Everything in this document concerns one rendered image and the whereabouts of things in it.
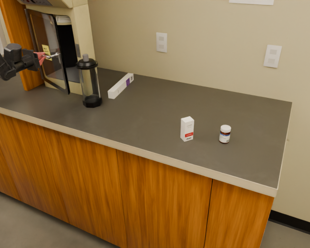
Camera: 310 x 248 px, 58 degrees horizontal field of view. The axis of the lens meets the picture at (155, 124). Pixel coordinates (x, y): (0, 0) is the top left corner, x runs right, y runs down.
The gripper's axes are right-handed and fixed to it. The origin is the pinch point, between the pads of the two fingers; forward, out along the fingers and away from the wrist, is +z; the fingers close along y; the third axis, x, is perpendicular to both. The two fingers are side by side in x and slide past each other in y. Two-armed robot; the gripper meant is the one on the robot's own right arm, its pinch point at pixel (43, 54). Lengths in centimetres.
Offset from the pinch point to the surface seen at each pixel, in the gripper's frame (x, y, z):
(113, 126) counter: -44, -26, -8
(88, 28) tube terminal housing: -13.5, 9.3, 20.7
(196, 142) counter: -83, -26, -4
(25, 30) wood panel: 23.6, 6.8, 12.3
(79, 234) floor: -9, -120, -13
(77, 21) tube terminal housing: -13.4, 14.5, 13.3
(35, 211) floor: 34, -120, -11
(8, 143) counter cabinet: 31, -55, -14
